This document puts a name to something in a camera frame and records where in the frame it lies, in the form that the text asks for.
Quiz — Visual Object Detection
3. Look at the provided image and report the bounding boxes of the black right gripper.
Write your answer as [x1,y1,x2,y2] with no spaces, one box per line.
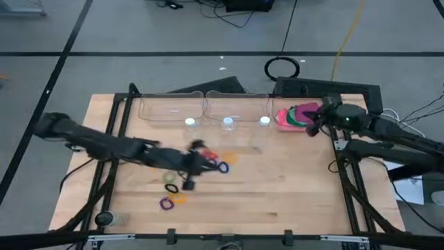
[305,96,344,138]

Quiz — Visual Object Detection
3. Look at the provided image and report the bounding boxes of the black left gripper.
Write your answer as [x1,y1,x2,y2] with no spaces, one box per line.
[180,138,220,192]

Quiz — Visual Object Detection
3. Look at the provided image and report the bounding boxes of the magenta cloth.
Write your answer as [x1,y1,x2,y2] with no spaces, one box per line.
[294,101,323,125]

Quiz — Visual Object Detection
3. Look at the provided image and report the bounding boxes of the light green cloth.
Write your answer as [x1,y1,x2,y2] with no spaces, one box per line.
[287,106,308,128]

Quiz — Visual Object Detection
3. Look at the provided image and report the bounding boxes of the pink cloth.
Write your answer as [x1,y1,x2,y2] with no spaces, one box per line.
[276,108,307,133]

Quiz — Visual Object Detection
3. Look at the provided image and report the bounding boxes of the clear bottle white cap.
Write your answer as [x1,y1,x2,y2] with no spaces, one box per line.
[258,115,273,133]
[221,116,237,135]
[183,117,198,133]

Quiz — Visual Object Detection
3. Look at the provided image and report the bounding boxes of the large black case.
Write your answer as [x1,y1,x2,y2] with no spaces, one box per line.
[273,76,384,117]

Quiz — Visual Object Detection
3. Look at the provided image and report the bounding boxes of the clear plastic bin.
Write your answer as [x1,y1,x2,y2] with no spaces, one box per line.
[204,90,271,123]
[269,94,336,133]
[138,90,205,122]

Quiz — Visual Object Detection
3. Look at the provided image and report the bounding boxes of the flat black panel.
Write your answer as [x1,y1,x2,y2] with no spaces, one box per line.
[166,76,246,94]

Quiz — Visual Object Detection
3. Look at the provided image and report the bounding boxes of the black metal beam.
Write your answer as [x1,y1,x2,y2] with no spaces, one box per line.
[387,162,444,183]

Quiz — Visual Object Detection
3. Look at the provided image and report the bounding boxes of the black-capped cylinder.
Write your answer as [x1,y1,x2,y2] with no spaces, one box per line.
[94,210,132,228]

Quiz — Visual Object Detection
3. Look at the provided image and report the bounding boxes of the white paper sheet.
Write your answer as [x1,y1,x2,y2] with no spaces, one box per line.
[393,173,427,206]

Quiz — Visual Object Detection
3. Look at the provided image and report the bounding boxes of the black equipment box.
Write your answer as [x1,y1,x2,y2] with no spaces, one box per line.
[224,0,276,13]

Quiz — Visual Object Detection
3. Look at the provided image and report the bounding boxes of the black power adapter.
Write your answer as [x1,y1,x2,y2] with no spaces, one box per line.
[162,0,185,10]

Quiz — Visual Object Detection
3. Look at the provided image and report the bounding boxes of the grey metal platform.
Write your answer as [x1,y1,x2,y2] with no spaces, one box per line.
[0,0,47,18]

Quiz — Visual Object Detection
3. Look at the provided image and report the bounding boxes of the black right base cable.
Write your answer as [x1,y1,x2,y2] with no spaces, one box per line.
[327,158,344,174]

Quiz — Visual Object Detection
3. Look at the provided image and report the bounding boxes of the black base cable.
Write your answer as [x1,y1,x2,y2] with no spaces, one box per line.
[327,158,344,174]
[59,158,95,192]

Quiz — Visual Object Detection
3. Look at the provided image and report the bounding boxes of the coiled black cable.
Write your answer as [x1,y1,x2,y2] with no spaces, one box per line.
[264,56,301,82]

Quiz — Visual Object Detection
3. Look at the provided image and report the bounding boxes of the white cable bundle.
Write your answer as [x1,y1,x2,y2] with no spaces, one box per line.
[379,108,427,139]

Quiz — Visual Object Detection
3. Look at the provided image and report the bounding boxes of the black metal rig frame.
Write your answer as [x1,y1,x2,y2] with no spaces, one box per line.
[0,82,444,250]

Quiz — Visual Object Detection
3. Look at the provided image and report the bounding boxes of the long black cable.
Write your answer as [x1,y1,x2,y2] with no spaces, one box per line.
[280,0,299,58]

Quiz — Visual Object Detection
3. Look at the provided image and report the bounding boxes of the yellow cable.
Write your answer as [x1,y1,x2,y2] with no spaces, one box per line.
[331,0,368,82]

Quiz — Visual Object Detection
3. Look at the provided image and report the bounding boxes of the thin black cables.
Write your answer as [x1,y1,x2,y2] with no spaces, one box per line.
[404,90,444,122]

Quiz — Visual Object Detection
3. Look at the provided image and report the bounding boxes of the tangled black cables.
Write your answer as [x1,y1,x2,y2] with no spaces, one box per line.
[197,0,253,29]

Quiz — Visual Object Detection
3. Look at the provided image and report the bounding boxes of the silver metal bracket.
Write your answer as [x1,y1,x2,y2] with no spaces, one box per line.
[319,235,370,244]
[87,233,137,242]

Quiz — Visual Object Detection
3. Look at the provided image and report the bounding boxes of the black left base cable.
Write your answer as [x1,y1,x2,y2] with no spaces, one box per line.
[59,158,95,192]

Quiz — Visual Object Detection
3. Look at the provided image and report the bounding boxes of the black floor cable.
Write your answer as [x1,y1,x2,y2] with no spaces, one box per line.
[391,180,444,234]

